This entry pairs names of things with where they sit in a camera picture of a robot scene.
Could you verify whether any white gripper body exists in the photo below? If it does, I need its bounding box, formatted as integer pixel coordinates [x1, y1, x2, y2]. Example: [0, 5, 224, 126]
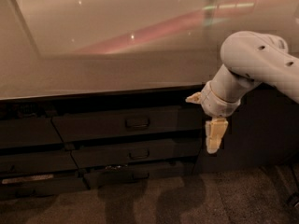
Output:
[200, 81, 241, 118]

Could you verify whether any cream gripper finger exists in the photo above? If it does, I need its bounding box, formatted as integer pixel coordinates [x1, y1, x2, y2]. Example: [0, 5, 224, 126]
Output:
[185, 92, 201, 104]
[205, 118, 228, 154]

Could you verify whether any dark drawer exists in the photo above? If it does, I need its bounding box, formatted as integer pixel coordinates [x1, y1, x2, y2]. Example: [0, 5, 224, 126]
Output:
[51, 104, 208, 143]
[72, 138, 201, 168]
[84, 161, 193, 189]
[0, 118, 61, 148]
[0, 176, 87, 200]
[0, 151, 77, 175]

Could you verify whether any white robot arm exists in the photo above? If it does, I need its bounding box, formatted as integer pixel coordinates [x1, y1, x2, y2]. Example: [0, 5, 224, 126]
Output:
[186, 31, 299, 154]

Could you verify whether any dark right cabinet door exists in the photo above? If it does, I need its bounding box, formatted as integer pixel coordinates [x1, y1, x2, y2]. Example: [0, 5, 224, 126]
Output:
[195, 85, 299, 173]

